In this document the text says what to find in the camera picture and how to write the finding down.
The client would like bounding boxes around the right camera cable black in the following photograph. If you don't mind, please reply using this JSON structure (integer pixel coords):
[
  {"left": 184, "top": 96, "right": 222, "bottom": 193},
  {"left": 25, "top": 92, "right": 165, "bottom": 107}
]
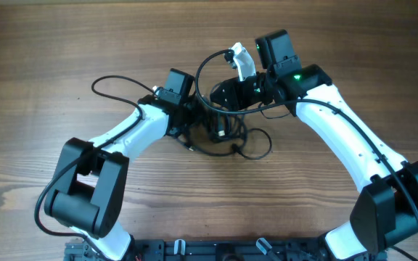
[{"left": 194, "top": 49, "right": 418, "bottom": 261}]

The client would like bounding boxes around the black cable bundle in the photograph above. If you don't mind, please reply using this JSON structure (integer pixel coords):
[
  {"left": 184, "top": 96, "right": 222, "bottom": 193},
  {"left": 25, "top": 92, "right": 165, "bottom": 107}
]
[{"left": 174, "top": 104, "right": 273, "bottom": 161}]

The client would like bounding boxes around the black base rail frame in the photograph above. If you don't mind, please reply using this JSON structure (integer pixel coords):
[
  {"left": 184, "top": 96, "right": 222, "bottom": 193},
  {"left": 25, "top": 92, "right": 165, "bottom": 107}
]
[{"left": 63, "top": 237, "right": 388, "bottom": 261}]

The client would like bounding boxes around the left camera cable black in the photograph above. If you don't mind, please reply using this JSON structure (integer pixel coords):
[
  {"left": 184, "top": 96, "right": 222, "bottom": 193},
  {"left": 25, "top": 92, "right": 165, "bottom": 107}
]
[{"left": 33, "top": 75, "right": 159, "bottom": 254}]

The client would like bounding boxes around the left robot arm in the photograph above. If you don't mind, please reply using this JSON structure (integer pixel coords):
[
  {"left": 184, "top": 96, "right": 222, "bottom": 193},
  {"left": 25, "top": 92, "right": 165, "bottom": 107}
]
[{"left": 36, "top": 69, "right": 194, "bottom": 260}]

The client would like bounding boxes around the camera cable black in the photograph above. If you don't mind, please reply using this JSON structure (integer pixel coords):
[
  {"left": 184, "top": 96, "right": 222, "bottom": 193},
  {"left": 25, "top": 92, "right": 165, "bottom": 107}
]
[
  {"left": 33, "top": 75, "right": 159, "bottom": 254},
  {"left": 194, "top": 49, "right": 418, "bottom": 261}
]

